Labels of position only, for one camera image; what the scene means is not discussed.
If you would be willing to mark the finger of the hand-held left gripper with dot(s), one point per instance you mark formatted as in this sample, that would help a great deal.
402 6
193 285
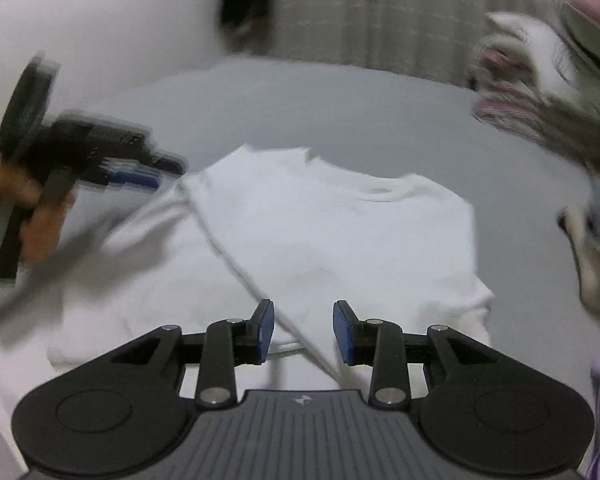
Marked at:
165 162
130 178

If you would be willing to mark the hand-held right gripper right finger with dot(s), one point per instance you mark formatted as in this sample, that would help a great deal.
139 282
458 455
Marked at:
341 332

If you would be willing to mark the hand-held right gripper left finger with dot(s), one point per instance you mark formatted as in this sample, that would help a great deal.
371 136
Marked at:
266 331

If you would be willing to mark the white sweatshirt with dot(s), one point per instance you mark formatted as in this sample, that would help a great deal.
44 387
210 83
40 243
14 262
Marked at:
330 240

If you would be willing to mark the pile of folded clothes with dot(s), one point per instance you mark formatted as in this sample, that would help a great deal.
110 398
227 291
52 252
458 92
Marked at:
535 50

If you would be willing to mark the person's left hand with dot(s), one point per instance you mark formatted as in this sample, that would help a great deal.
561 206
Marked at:
42 225

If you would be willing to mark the beige folded garment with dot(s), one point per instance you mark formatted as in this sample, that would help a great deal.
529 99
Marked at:
595 285

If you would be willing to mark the grey patterned curtain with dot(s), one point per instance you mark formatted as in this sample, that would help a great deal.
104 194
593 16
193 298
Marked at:
405 15

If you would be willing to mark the pink pillow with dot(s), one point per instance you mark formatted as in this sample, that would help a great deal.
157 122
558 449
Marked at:
590 15

